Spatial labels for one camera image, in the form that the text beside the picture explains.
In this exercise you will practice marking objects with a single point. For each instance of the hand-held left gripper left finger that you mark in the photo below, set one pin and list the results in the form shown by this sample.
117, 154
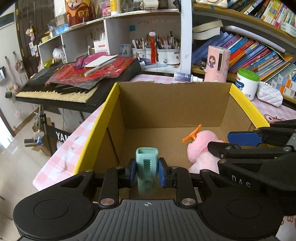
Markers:
132, 173

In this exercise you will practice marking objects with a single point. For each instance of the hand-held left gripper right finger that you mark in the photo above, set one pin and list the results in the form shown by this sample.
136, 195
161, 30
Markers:
162, 173

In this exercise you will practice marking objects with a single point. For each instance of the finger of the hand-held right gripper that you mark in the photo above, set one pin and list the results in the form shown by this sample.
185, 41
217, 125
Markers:
245, 138
233, 151

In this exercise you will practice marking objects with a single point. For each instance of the teal plastic case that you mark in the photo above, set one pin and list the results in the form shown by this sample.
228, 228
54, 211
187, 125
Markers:
146, 166

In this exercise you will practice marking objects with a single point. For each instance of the pink plush toy orange feet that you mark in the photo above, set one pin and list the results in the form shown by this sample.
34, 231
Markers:
198, 149

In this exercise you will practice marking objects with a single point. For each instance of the yellow cardboard box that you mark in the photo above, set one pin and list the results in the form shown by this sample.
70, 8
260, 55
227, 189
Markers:
161, 111

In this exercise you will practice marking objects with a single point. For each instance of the white quilted pouch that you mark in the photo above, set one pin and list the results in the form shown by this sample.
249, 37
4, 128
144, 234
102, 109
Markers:
270, 93

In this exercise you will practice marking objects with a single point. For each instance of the white jar green lid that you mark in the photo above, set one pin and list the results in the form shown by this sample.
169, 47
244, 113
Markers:
246, 83

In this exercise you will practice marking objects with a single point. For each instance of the stack of blue orange boxes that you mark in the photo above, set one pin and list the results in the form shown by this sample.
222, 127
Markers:
286, 84

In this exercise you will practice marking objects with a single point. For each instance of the pink cartoon cylinder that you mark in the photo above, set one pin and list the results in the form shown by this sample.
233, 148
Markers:
216, 64

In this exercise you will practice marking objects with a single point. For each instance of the blue white tube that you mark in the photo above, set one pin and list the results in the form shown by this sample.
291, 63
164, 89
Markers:
187, 77

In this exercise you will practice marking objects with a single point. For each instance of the row of leaning books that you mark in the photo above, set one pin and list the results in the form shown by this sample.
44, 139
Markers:
245, 53

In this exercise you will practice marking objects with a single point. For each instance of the black keyboard stand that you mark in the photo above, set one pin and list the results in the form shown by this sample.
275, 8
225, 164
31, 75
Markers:
49, 132

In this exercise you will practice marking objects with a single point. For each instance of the cardboard scraps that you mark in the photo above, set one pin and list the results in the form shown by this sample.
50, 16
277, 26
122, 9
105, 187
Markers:
34, 143

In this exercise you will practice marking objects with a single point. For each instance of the grey folder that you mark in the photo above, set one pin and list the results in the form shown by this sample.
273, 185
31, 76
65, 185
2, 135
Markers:
99, 69

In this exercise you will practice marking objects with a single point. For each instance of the white pen holder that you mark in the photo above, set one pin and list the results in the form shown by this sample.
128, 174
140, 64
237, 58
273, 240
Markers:
151, 53
170, 56
138, 53

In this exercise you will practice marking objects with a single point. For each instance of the black electronic keyboard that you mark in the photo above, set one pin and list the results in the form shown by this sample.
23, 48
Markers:
53, 95

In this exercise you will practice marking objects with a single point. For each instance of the white booklet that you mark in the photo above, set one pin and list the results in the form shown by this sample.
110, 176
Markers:
99, 60

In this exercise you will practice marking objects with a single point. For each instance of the wooden bookshelf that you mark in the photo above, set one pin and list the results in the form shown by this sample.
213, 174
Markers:
186, 34

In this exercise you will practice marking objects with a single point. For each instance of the small blue box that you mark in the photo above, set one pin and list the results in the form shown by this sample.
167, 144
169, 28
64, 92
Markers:
125, 49

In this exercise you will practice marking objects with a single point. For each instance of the red hanging tassel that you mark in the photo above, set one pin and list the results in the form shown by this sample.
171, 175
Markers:
153, 49

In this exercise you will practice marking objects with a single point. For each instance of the row of colourful books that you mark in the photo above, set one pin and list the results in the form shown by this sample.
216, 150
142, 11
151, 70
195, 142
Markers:
270, 12

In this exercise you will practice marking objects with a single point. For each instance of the white box red print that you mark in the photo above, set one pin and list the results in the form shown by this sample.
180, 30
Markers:
101, 47

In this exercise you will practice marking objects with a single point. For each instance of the crumpled plastic bag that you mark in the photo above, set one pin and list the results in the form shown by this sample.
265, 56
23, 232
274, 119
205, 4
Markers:
59, 54

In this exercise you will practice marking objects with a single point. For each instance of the white shelf unit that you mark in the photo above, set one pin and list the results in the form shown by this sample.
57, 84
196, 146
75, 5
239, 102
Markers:
115, 30

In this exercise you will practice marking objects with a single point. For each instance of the white bottle yellow label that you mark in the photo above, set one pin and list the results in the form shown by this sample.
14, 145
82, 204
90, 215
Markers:
115, 7

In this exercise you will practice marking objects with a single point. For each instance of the fortune god printed box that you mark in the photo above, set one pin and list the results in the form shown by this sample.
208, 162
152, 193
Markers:
79, 12

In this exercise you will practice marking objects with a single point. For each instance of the dark wooden door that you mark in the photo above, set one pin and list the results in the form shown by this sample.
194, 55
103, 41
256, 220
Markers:
30, 20

